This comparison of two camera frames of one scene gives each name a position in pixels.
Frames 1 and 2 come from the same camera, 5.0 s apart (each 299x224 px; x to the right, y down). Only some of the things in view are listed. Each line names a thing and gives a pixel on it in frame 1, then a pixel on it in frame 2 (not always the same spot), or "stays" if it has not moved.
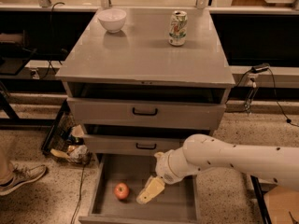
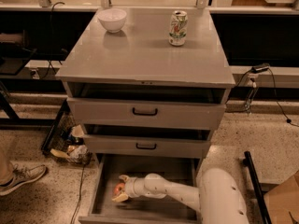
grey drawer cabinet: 135,93 stays
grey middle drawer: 133,145 stays
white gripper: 163,168 → 135,186
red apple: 121,190 stays
